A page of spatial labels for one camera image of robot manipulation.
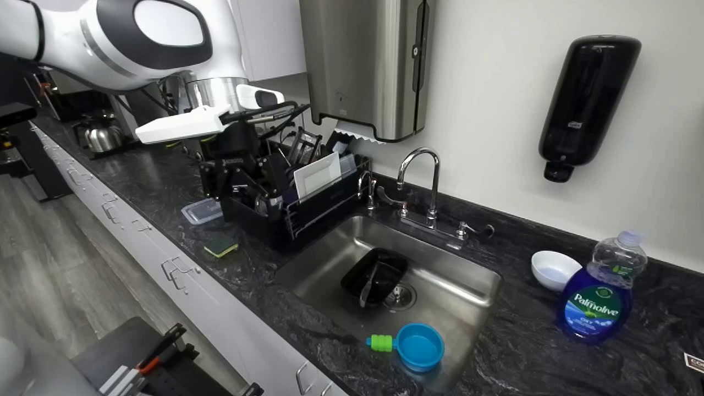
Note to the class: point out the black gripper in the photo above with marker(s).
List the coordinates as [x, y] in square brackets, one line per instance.
[240, 141]

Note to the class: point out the blue pan green handle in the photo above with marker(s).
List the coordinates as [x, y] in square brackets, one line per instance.
[416, 343]

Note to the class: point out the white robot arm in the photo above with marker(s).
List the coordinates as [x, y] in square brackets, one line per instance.
[127, 44]

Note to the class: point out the black tray in sink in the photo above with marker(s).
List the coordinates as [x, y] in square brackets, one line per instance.
[374, 275]

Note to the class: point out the stainless steel sink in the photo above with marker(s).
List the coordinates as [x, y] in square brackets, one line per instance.
[437, 289]

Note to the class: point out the white square plate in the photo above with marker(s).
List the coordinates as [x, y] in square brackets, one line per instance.
[317, 175]

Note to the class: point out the black dish rack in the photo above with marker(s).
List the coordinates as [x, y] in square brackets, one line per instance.
[261, 198]

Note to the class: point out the green yellow sponge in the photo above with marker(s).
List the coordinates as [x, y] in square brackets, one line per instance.
[221, 244]

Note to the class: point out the chrome faucet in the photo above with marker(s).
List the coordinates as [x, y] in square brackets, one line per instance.
[421, 208]

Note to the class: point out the steel kettle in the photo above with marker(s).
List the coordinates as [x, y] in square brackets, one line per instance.
[100, 133]

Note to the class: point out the coffee machine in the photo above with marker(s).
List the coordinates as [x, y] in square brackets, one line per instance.
[127, 110]

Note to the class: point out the steel paper towel dispenser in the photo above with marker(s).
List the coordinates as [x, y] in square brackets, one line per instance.
[368, 64]

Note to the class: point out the small white bowl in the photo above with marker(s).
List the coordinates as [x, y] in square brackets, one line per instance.
[552, 269]

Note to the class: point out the black soap dispenser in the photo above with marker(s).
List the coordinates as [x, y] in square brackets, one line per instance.
[588, 93]

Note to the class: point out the blue dish soap bottle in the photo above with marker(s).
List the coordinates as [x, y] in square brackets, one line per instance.
[597, 297]

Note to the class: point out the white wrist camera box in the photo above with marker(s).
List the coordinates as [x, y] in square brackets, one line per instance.
[194, 124]

